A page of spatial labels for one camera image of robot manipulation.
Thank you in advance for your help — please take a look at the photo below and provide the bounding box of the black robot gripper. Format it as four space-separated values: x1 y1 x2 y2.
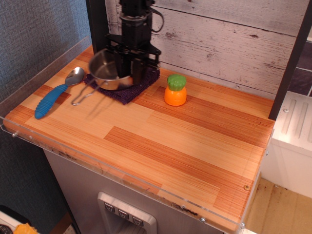
105 34 161 85

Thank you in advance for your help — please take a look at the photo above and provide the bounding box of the stainless steel pot with handle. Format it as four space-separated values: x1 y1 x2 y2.
72 49 134 106

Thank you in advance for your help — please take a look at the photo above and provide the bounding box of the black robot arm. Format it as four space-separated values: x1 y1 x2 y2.
106 0 164 90

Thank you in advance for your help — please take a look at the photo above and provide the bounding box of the orange toy carrot green top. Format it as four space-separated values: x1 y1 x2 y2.
164 74 187 106

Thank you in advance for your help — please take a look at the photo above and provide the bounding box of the purple folded cloth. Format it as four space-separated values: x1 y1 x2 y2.
98 68 160 105

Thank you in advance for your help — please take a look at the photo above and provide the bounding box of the clear acrylic table guard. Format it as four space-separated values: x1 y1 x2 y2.
0 40 274 234

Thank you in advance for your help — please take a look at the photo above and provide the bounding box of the grey toy fridge cabinet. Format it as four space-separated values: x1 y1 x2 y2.
44 150 221 234

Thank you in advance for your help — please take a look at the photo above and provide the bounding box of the silver dispenser panel with buttons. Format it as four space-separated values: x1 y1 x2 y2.
97 192 157 234

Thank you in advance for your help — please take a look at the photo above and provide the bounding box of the white toy appliance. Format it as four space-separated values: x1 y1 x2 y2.
261 92 312 197

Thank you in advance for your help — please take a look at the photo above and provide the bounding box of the orange black object bottom left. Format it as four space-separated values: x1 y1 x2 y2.
0 205 38 234

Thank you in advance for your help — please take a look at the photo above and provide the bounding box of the blue handled metal spoon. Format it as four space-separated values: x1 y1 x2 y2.
34 67 84 119

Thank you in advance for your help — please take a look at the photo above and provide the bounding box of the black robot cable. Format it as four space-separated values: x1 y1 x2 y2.
149 6 165 34

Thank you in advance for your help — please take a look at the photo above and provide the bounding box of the dark left frame post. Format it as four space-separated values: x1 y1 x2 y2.
86 0 109 54

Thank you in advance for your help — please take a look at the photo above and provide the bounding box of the dark frame post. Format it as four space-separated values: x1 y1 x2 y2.
86 0 109 54
268 0 312 120

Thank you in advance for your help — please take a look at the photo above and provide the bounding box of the dark right frame post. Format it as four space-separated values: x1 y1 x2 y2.
268 0 312 120

